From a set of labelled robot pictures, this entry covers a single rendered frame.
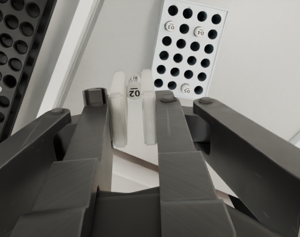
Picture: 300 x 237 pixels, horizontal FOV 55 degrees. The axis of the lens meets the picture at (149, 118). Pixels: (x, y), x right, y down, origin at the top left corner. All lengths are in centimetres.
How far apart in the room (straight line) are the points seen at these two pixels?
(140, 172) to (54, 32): 26
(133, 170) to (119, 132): 33
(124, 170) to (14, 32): 27
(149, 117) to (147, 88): 2
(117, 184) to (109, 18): 23
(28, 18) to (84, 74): 16
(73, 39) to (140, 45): 15
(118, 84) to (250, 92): 32
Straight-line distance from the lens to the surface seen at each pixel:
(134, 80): 22
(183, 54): 39
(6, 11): 30
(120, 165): 47
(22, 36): 30
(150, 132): 15
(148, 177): 48
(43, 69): 37
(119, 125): 15
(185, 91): 39
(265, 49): 46
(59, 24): 35
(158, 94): 17
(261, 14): 45
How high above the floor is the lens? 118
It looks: 70 degrees down
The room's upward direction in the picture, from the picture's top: 173 degrees clockwise
